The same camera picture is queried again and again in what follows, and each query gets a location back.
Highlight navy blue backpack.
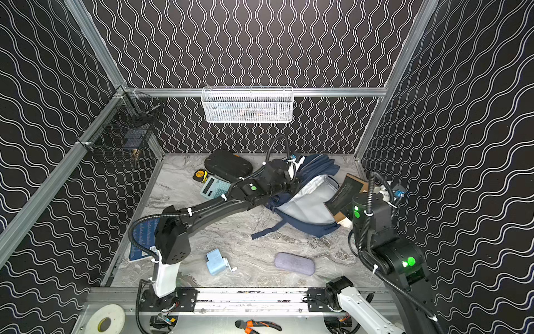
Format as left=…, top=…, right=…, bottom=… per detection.
left=251, top=154, right=341, bottom=239

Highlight brown black book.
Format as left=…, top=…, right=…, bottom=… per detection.
left=324, top=173, right=369, bottom=224

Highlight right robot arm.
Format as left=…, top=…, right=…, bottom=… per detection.
left=325, top=172, right=444, bottom=333

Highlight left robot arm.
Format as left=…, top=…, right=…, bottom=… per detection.
left=127, top=135, right=305, bottom=309

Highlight black zippered case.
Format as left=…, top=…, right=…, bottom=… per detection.
left=204, top=150, right=253, bottom=183

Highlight purple glasses case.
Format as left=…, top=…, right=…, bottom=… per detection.
left=274, top=253, right=316, bottom=276

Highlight light blue pencil sharpener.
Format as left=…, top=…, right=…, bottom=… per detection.
left=206, top=249, right=237, bottom=276

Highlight teal calculator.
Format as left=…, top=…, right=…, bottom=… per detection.
left=200, top=176, right=231, bottom=200

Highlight yellow black tape measure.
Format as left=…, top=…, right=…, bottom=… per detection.
left=193, top=169, right=209, bottom=183

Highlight blue book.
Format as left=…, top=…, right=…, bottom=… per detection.
left=128, top=218, right=159, bottom=262

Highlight white tape roll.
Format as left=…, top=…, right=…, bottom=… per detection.
left=84, top=304, right=126, bottom=334

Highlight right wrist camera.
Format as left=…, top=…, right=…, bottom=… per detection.
left=374, top=181, right=407, bottom=205

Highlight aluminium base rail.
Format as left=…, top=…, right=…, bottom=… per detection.
left=83, top=286, right=418, bottom=316

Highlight orange handled pliers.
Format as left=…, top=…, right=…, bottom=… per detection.
left=234, top=320, right=282, bottom=334

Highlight black wire basket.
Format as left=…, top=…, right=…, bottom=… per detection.
left=81, top=92, right=163, bottom=169

